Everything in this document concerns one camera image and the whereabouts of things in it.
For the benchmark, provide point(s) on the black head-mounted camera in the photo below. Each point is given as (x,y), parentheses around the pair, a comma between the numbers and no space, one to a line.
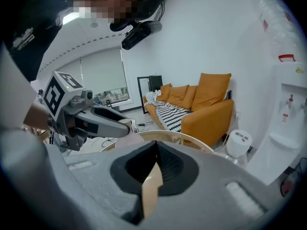
(136,36)

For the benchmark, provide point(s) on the person's black t-shirt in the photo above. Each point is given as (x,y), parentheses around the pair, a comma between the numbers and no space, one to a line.
(28,32)

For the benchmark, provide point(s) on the black and white striped blanket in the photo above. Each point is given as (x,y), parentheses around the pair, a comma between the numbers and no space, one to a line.
(170,116)

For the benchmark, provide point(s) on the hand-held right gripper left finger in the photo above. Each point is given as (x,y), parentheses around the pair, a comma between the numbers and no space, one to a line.
(100,176)

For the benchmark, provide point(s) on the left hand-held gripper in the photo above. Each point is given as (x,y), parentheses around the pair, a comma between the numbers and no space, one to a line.
(57,95)

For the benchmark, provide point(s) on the black cabinet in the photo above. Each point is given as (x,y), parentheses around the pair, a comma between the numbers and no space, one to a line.
(156,83)

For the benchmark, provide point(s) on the clear plastic water bottle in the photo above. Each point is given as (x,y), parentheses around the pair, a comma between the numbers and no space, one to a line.
(238,142)

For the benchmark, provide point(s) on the large orange sofa cushion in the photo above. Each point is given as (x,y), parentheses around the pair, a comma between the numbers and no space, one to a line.
(211,90)

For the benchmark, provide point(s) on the person's head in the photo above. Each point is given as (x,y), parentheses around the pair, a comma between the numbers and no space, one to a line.
(108,3)

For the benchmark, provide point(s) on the black framed floor mirror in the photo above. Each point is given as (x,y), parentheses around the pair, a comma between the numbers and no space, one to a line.
(144,92)

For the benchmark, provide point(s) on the white water dispenser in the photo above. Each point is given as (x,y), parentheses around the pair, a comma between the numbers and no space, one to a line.
(275,152)

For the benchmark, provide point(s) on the black power adapter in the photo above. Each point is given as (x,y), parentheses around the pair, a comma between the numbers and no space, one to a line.
(142,124)

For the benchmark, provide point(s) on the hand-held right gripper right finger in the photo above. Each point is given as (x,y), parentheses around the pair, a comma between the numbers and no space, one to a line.
(216,195)

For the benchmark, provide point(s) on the person's left forearm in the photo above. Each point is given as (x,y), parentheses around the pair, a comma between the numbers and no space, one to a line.
(36,118)

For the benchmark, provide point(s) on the window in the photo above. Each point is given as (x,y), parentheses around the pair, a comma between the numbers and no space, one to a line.
(115,96)

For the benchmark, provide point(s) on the round grey table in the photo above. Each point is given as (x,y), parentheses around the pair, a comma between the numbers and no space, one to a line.
(182,141)

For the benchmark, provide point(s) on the white crumpled cloth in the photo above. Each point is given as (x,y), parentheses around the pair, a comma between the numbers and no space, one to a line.
(151,96)

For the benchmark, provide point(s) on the grey roller blind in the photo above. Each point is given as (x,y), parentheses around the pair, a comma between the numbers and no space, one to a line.
(103,73)

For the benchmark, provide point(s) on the orange sofa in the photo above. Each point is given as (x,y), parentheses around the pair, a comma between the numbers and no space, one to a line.
(211,123)

